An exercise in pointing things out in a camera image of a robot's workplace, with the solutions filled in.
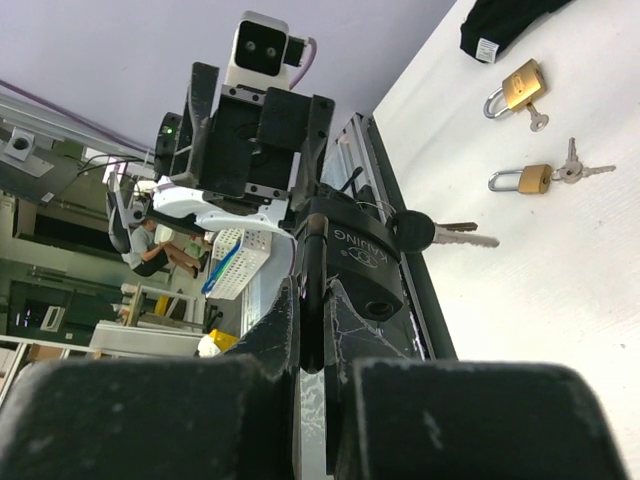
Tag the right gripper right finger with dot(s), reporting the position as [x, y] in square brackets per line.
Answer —
[392, 417]

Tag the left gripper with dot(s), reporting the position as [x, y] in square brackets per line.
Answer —
[249, 145]

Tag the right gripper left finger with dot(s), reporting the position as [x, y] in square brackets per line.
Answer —
[231, 416]

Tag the black padlock shackle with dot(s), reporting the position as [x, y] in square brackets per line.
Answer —
[337, 238]

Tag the black-headed keys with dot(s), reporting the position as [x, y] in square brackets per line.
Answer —
[415, 231]

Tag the medium brass padlock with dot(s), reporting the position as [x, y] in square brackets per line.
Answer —
[518, 92]

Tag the silver keys of small padlock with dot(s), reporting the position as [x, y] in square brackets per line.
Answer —
[574, 170]

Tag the small brass padlock long shackle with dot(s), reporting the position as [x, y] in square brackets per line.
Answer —
[530, 180]

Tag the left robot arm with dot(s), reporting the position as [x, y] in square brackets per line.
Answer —
[181, 198]

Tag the yellow plastic crate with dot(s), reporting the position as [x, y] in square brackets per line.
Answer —
[223, 341]

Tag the white perforated basket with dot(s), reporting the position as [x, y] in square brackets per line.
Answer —
[238, 254]

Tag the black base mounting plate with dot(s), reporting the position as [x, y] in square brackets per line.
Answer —
[432, 328]

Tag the seated person in background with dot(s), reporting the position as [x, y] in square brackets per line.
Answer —
[146, 257]

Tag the black printed garment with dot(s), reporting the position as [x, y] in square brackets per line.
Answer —
[492, 26]

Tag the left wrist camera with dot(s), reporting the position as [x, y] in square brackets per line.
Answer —
[262, 51]

